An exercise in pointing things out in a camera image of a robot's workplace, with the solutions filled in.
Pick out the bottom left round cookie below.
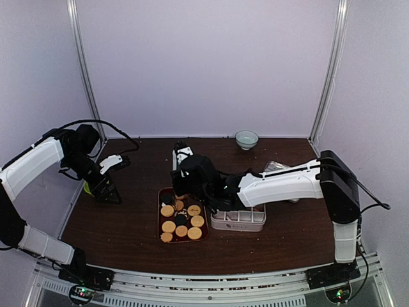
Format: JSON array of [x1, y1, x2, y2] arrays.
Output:
[[160, 232, 173, 243]]

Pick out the dotted round cookie right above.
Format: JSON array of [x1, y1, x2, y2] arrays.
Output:
[[190, 215, 205, 228]]

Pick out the black round cookie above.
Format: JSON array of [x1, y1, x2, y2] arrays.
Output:
[[160, 193, 174, 205], [174, 214, 188, 226]]

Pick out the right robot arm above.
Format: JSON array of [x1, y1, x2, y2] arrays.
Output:
[[171, 146, 361, 288]]

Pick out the pale blue ceramic bowl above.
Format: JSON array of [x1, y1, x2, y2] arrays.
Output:
[[235, 130, 259, 150]]

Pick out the green plastic bowl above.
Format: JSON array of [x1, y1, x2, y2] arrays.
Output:
[[84, 182, 94, 197]]

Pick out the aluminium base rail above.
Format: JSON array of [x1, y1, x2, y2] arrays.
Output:
[[27, 251, 396, 307]]

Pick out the large round tan cookie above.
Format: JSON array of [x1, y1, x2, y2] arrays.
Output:
[[187, 226, 203, 240]]

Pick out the middle left dotted cookie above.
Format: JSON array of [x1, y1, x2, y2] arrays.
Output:
[[160, 205, 174, 217]]

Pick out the dark red cookie tray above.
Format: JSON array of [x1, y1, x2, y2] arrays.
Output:
[[157, 188, 209, 244]]

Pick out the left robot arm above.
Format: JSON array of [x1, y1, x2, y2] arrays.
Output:
[[1, 120, 130, 290]]

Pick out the smooth round tan cookie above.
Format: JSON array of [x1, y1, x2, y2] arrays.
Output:
[[175, 225, 188, 237]]

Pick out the white handled metal tongs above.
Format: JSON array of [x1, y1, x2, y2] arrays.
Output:
[[174, 194, 187, 211]]

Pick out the right aluminium frame post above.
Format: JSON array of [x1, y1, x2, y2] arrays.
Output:
[[309, 0, 349, 147]]

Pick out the white divided cookie tin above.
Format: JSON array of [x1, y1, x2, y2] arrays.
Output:
[[210, 205, 266, 232]]

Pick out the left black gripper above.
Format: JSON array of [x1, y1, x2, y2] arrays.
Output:
[[63, 150, 122, 204]]

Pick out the round cookie with pink cross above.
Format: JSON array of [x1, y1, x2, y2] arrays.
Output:
[[187, 205, 201, 217]]

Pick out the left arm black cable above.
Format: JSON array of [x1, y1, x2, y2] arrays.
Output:
[[57, 120, 141, 154]]

